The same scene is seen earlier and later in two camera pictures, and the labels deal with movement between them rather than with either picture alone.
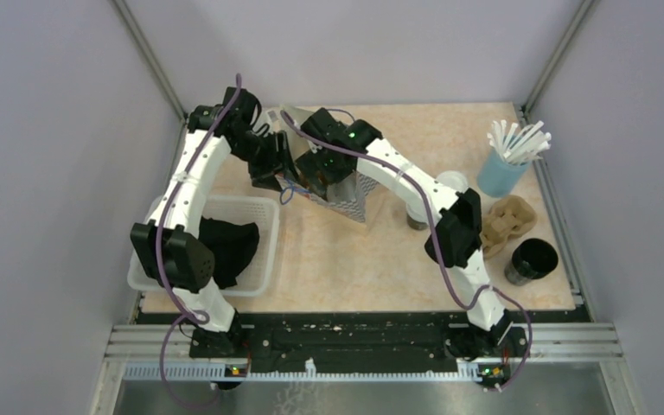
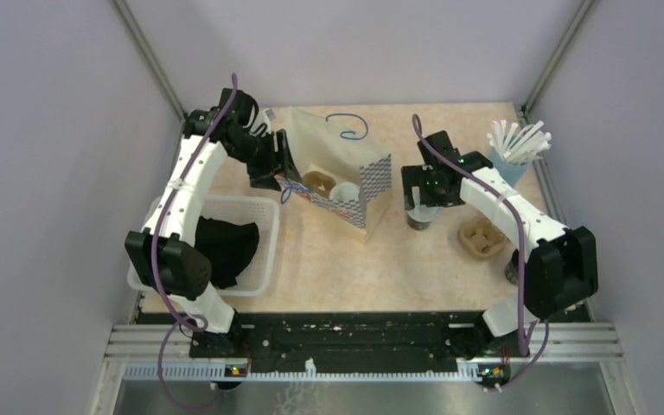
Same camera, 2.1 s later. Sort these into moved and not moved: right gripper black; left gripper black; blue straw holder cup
Moved: right gripper black
Not moved: left gripper black; blue straw holder cup
